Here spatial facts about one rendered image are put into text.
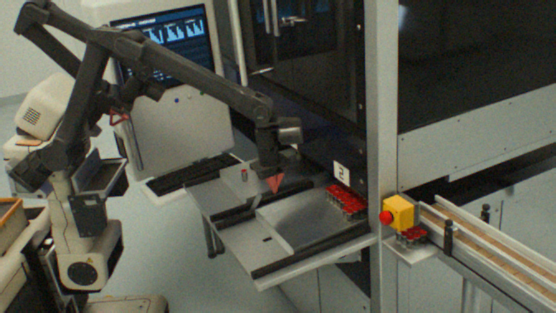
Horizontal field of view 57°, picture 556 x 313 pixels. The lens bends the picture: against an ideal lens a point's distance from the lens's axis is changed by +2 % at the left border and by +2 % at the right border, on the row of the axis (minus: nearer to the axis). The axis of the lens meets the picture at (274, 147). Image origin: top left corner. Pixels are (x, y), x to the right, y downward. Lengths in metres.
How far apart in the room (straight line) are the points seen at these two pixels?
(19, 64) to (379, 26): 5.75
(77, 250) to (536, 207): 1.62
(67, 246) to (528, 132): 1.57
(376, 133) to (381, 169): 0.11
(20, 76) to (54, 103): 5.11
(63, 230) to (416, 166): 1.17
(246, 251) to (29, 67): 5.43
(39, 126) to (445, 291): 1.43
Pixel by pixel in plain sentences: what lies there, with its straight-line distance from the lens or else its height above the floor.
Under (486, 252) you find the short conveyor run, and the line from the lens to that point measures 1.47.
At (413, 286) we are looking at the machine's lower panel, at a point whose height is 0.64.
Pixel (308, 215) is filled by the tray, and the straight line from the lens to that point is 1.68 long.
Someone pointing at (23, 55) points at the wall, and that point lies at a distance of 6.70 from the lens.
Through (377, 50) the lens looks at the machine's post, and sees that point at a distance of 1.31.
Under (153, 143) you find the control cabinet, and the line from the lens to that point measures 2.21.
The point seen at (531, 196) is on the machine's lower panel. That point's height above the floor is 0.80.
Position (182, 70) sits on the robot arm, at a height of 1.45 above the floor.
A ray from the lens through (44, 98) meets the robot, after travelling 1.65.
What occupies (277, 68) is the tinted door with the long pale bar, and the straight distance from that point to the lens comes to 1.88.
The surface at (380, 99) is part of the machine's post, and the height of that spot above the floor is 1.32.
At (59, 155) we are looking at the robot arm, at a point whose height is 1.25.
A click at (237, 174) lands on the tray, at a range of 1.98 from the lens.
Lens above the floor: 1.80
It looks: 25 degrees down
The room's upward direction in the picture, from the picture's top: 6 degrees counter-clockwise
